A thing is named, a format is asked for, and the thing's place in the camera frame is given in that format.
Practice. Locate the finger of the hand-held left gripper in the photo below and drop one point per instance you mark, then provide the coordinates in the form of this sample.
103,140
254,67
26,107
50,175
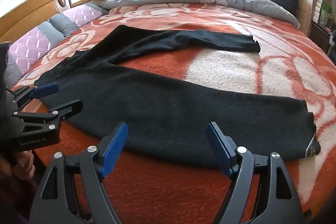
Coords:
44,88
65,109

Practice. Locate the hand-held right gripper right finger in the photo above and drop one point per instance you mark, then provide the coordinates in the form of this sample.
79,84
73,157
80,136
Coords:
219,150

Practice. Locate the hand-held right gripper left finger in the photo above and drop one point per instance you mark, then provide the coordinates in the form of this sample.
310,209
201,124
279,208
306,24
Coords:
114,150

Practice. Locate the black pants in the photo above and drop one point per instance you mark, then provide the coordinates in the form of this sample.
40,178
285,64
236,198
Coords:
157,108

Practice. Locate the person's left hand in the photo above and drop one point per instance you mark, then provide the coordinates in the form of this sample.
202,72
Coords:
25,163

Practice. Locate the purple grey patchwork pillow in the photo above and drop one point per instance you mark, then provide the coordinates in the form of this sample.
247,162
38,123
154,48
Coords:
84,14
31,48

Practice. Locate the orange white floral blanket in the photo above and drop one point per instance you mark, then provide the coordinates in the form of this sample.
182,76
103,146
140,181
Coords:
223,74

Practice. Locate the wooden headboard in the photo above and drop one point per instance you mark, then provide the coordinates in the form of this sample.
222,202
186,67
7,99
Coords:
31,11

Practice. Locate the dark tv stand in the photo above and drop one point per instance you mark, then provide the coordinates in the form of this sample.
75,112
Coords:
321,36

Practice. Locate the stack of green white boxes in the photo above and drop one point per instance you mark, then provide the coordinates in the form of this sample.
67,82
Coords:
324,10

